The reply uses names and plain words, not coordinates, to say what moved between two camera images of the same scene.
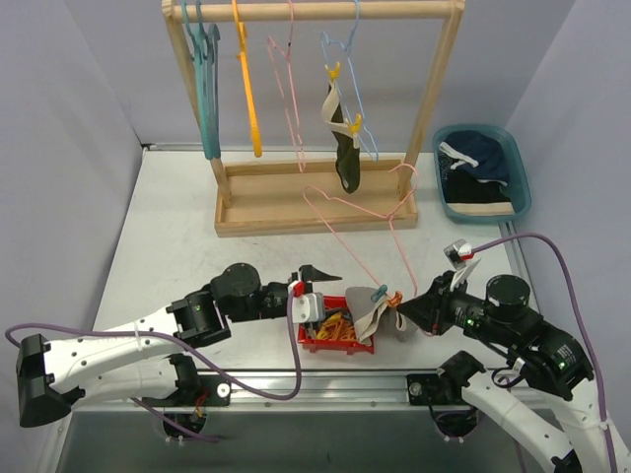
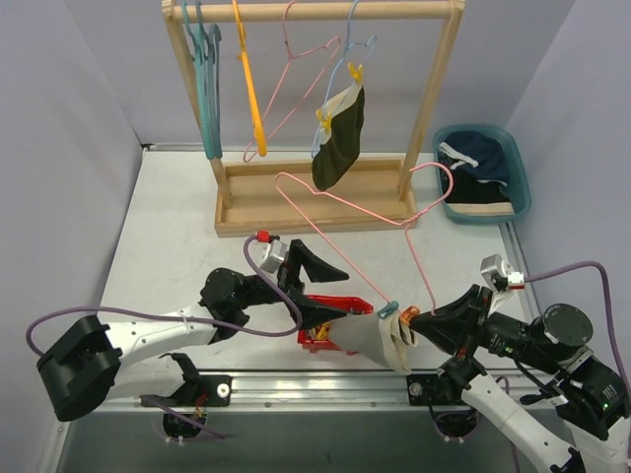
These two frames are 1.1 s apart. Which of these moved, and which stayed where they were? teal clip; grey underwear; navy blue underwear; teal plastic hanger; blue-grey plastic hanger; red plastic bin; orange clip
Moved: teal clip; orange clip; grey underwear
Stayed: blue-grey plastic hanger; teal plastic hanger; navy blue underwear; red plastic bin
